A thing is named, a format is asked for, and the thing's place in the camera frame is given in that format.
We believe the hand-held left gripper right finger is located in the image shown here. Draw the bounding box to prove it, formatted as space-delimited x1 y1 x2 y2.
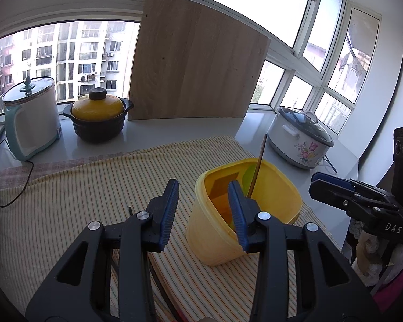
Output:
228 180 380 322

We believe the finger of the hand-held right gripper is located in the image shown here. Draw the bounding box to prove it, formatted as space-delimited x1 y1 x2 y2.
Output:
312 172 395 202
309 180 390 222

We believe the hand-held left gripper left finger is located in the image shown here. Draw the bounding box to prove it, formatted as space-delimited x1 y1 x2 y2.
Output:
25 178 180 322

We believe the yellow plastic container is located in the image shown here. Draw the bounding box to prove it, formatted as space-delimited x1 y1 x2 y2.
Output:
186 158 303 266

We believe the person's right hand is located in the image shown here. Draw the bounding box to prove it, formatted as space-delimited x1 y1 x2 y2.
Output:
352 233 403 276

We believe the dark brown wooden chopstick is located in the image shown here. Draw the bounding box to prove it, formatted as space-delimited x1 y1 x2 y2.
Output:
248 134 268 199

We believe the white floral slow cooker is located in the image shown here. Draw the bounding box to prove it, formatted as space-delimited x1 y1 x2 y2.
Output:
267 106 334 169

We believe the yellow striped cloth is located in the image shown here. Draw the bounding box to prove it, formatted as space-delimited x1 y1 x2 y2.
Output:
0 135 341 322

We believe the black clay pot yellow lid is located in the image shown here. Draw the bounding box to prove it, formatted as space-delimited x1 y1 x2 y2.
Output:
63 88 134 143

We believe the light wooden board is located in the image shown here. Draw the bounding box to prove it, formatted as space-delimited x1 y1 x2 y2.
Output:
128 0 271 121

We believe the white teal rice cooker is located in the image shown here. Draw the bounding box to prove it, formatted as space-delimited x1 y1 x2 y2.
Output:
2 76 62 162

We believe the black slow cooker cable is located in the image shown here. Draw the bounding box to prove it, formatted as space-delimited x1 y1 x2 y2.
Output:
323 155 337 174

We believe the white window frame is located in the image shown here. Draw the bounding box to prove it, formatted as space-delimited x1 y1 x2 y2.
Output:
0 0 383 135

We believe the black rice cooker cable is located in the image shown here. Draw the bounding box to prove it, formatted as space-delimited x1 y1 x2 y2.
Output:
0 159 34 208

